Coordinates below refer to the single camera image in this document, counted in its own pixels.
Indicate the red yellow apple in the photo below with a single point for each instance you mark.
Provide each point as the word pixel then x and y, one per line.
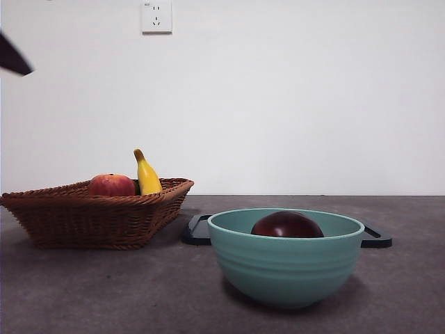
pixel 111 186

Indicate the yellow banana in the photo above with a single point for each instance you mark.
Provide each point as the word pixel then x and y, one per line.
pixel 147 177

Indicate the white wall socket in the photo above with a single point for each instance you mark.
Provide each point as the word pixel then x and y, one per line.
pixel 156 17

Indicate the black rectangular tray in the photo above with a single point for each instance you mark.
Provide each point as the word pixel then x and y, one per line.
pixel 196 234

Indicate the teal ceramic bowl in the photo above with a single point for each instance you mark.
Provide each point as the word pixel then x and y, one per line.
pixel 283 268

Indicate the brown wicker basket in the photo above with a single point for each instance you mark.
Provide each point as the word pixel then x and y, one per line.
pixel 90 222

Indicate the dark red plum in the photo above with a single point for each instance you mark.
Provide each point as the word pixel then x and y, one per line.
pixel 286 226

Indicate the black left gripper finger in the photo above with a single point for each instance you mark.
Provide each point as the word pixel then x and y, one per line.
pixel 12 59

